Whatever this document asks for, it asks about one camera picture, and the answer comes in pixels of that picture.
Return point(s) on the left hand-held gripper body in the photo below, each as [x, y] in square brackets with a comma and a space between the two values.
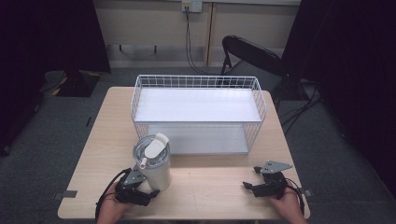
[132, 195]

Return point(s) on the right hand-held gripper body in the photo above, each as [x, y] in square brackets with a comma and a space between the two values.
[274, 186]

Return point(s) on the white tumbler cup with lid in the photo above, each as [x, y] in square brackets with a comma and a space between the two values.
[158, 174]

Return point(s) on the person's left hand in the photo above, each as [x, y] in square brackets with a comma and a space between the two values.
[110, 208]

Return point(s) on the person's right hand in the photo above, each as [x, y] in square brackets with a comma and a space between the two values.
[291, 207]

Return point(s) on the grey tape strip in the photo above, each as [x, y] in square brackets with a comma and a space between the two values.
[67, 194]
[306, 192]

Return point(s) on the black folding chair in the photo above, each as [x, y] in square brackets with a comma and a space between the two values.
[252, 51]

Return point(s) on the stand base with yellow tape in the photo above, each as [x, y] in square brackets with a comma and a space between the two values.
[73, 82]

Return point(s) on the black curtain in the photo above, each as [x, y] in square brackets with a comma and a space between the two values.
[351, 62]
[46, 40]

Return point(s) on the wooden wall trim strip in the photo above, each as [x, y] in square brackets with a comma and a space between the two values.
[209, 34]

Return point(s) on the white wall outlet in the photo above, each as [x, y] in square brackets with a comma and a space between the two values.
[192, 5]

